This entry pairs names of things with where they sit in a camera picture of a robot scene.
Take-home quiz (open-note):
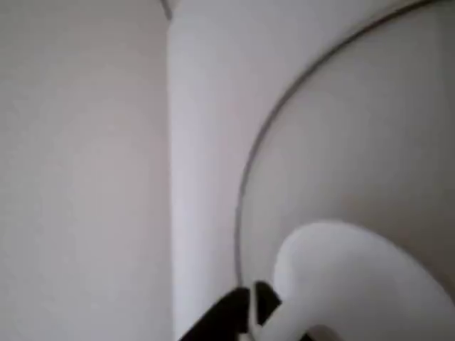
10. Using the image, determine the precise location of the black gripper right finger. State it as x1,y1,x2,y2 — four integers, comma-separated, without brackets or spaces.
251,280,282,326

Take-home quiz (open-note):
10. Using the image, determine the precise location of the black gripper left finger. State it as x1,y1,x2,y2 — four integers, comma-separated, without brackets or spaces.
177,286,252,341

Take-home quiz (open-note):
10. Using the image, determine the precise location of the glass lid with white knob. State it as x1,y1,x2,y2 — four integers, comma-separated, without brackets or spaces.
235,0,455,341

